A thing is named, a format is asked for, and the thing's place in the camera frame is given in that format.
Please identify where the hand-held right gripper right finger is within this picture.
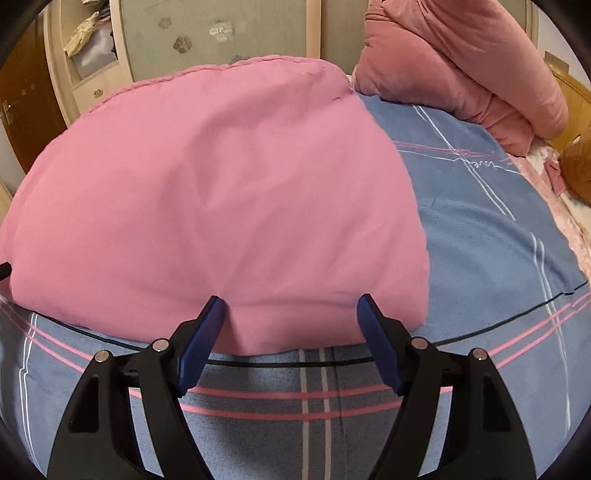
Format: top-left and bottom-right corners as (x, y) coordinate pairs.
(356, 294), (539, 480)

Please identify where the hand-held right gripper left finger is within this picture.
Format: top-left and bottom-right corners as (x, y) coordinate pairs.
(46, 295), (227, 480)

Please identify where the large pink cloth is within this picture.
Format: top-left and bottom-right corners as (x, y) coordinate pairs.
(0, 55), (430, 356)

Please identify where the blue plaid bed sheet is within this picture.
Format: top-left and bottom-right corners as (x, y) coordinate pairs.
(0, 90), (591, 480)

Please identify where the brown wooden door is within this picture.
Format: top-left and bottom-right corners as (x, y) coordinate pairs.
(0, 25), (65, 174)

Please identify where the cream cabinet with drawer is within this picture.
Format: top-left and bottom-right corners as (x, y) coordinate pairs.
(44, 0), (134, 127)

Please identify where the pink floral pillow cover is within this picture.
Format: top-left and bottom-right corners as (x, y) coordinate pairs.
(508, 138), (591, 278)

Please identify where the small pink cloth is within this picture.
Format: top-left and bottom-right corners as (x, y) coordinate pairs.
(544, 158), (568, 193)

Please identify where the crumpled beige bag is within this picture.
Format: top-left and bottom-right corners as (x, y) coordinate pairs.
(64, 11), (101, 58)

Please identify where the brown plush toy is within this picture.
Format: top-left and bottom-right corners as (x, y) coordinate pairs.
(556, 136), (591, 204)

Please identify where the pink quilt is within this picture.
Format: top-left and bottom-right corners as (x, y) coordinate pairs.
(353, 0), (570, 155)

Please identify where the cream wardrobe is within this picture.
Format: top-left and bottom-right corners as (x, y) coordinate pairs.
(108, 0), (370, 84)

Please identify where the wooden headboard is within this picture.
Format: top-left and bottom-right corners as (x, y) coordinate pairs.
(544, 52), (591, 153)

